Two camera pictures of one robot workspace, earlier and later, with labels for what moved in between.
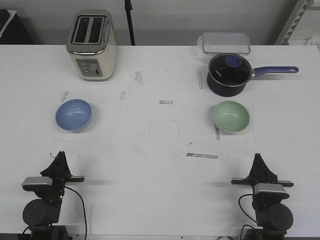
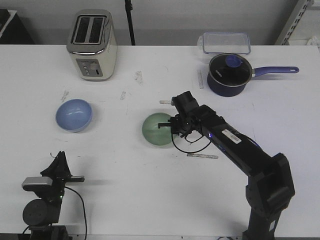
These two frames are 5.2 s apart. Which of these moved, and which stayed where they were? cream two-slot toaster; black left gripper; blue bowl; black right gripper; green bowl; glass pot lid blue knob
Moved: green bowl; black right gripper
Stayed: glass pot lid blue knob; blue bowl; cream two-slot toaster; black left gripper
